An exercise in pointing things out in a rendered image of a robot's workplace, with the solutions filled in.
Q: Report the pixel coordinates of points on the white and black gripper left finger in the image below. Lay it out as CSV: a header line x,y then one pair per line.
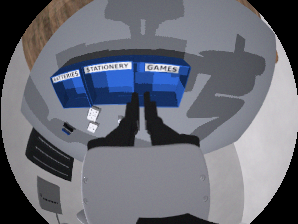
x,y
126,131

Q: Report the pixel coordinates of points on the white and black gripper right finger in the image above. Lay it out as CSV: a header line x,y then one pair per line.
x,y
160,133

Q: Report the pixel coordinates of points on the white domino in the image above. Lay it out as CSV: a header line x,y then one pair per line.
x,y
93,112
92,126

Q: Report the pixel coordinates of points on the blue rack of labelled bins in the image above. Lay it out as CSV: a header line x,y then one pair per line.
x,y
115,87

